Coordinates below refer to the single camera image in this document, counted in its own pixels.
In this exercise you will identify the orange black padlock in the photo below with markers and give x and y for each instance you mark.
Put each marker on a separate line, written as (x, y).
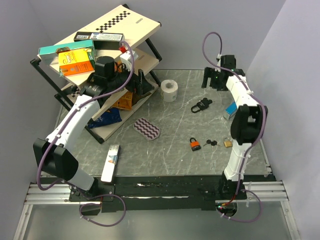
(194, 144)

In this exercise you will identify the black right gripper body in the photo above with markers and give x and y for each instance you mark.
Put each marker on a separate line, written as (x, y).
(214, 82)

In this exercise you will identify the white toilet paper roll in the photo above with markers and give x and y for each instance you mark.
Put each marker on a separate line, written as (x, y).
(169, 90)

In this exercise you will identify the black padlock with keys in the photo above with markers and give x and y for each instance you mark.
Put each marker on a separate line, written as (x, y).
(201, 105)

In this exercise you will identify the teal long box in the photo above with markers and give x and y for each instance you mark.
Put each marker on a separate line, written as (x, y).
(49, 54)

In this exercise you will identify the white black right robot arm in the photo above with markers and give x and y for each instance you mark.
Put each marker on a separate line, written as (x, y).
(250, 116)

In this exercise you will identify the pink striped sponge pad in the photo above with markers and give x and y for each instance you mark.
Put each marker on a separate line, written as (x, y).
(147, 129)

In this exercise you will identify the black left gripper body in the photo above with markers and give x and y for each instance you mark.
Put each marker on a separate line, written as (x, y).
(133, 85)

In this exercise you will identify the aluminium frame rail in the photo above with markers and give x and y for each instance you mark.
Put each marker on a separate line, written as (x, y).
(64, 194)

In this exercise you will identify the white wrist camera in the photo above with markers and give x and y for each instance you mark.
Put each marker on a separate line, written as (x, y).
(218, 58)
(126, 58)

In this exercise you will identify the blue snack bag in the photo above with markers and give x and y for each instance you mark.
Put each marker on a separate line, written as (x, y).
(111, 116)

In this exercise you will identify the black white long box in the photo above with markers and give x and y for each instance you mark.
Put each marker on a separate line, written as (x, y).
(101, 40)

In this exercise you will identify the blue silver box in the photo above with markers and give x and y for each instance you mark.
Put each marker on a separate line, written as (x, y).
(230, 111)

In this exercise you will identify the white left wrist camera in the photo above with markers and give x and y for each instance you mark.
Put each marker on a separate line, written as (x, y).
(126, 58)

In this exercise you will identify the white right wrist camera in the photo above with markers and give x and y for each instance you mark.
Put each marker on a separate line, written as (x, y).
(218, 58)

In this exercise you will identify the brass padlock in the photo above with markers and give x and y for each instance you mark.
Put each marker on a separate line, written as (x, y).
(227, 142)

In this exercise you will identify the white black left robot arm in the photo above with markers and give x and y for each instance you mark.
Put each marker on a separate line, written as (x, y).
(53, 154)

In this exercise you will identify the orange snack bag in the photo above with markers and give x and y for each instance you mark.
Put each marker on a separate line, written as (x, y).
(124, 102)

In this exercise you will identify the beige black tiered shelf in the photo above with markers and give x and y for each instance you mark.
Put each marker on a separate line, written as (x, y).
(137, 30)

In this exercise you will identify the orange yellow box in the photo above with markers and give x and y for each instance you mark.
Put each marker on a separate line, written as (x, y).
(76, 61)

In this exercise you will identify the white toothpaste box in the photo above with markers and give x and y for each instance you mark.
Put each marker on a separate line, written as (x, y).
(110, 163)

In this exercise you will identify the black headed keys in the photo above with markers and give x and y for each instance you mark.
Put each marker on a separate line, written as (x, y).
(212, 143)

